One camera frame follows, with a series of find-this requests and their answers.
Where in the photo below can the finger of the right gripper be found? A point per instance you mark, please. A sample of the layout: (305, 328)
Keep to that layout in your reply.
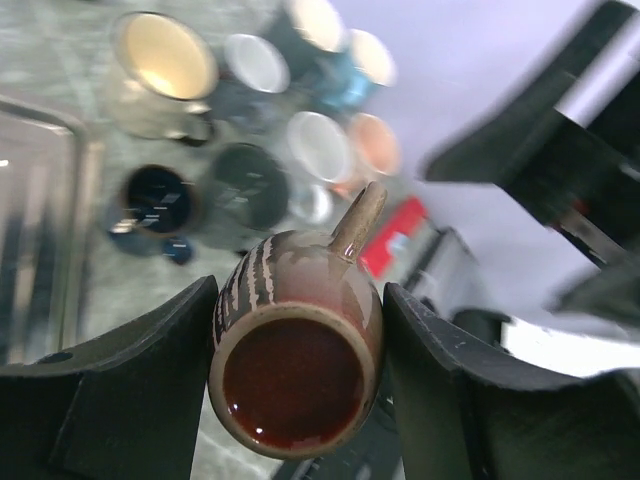
(567, 146)

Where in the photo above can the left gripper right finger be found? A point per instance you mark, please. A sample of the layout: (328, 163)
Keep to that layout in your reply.
(465, 410)

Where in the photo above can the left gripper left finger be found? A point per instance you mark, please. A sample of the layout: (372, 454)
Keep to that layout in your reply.
(124, 405)

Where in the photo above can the maroon mug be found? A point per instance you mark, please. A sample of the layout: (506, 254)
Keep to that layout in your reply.
(298, 338)

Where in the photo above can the pink mug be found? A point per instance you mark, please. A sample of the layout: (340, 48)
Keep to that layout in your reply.
(376, 153)

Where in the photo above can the dark blue mug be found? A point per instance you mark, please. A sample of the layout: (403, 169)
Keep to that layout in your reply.
(152, 213)

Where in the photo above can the light blue faceted mug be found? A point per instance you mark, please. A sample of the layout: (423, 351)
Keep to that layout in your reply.
(350, 78)

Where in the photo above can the dark grey mug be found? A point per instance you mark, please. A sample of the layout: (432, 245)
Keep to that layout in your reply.
(244, 194)

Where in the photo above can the light blue white-bottom mug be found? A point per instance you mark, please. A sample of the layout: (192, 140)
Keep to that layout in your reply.
(319, 157)

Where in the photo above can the cream mug black handle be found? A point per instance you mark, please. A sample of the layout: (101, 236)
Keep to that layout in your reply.
(160, 76)

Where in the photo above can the white mug blue text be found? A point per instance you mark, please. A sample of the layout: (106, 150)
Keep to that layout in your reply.
(304, 31)

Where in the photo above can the grey blue faceted mug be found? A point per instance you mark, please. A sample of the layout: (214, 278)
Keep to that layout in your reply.
(252, 76)

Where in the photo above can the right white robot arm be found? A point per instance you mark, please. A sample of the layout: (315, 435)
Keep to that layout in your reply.
(598, 308)

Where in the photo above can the red box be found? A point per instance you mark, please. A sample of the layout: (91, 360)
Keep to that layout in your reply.
(393, 237)

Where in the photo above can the steel tray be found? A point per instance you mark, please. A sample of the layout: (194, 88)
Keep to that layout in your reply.
(50, 166)

